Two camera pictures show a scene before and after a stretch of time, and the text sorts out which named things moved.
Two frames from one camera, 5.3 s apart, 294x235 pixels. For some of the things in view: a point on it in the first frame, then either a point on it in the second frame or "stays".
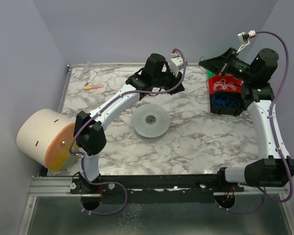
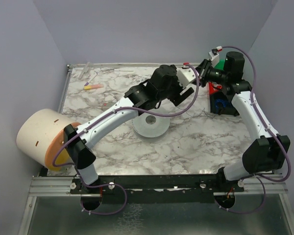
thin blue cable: (201, 87) -> (194, 116)
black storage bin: (230, 104) stays
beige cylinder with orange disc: (47, 136) stays
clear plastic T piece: (85, 69) stays
